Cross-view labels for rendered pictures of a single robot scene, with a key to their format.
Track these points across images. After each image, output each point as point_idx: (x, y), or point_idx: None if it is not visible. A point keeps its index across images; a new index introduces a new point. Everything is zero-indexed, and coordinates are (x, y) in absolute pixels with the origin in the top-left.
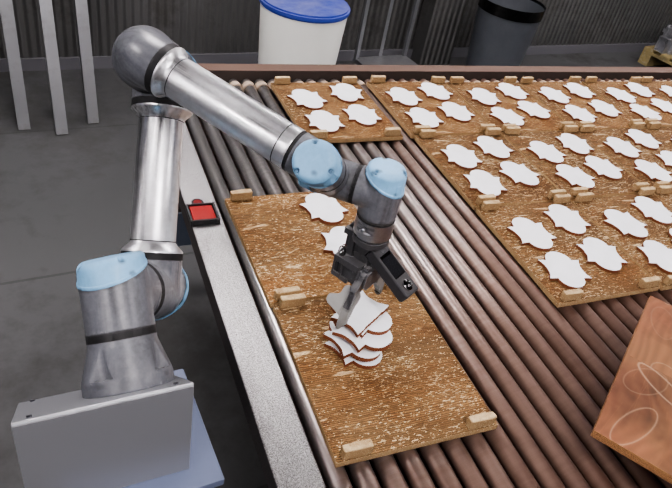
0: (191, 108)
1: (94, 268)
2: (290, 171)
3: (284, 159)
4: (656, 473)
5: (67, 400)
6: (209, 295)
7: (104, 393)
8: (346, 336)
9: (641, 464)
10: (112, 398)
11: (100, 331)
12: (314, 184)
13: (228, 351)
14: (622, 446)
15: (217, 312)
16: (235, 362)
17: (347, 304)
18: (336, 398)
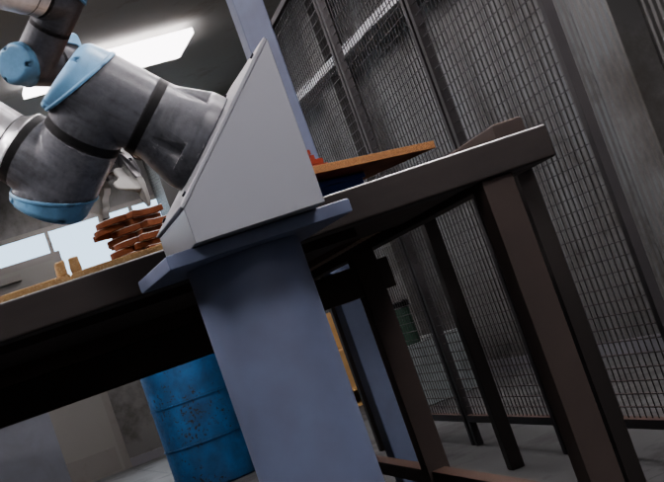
0: None
1: (90, 44)
2: None
3: None
4: (335, 168)
5: (212, 133)
6: (12, 325)
7: (223, 99)
8: (155, 217)
9: (327, 169)
10: (237, 79)
11: (156, 78)
12: None
13: (124, 281)
14: (312, 166)
15: (56, 296)
16: (151, 256)
17: (136, 172)
18: None
